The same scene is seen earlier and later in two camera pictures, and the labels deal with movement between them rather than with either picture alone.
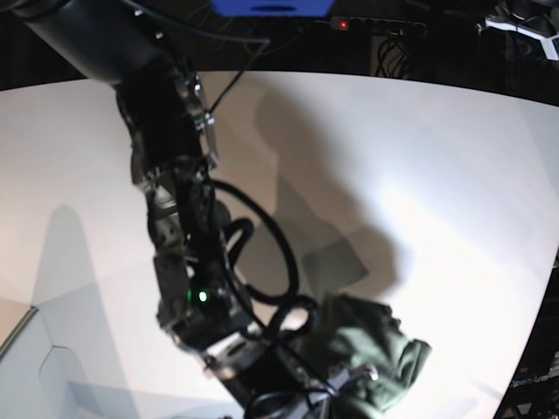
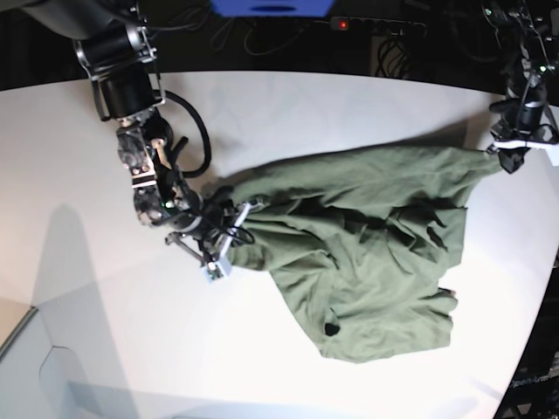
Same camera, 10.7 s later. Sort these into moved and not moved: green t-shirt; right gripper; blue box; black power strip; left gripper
Moved: right gripper; green t-shirt; left gripper
Not moved: blue box; black power strip
